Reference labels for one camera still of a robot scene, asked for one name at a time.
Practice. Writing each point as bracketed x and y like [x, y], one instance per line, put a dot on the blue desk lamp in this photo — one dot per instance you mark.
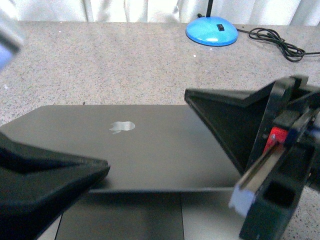
[211, 30]

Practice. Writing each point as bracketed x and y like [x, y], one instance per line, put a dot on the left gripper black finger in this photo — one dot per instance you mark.
[37, 185]

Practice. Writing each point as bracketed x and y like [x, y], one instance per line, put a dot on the white curtain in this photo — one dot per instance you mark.
[248, 12]

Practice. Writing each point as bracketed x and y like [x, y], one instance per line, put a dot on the grey laptop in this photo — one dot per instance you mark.
[169, 178]

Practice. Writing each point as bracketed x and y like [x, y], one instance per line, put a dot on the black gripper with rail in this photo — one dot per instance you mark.
[274, 132]

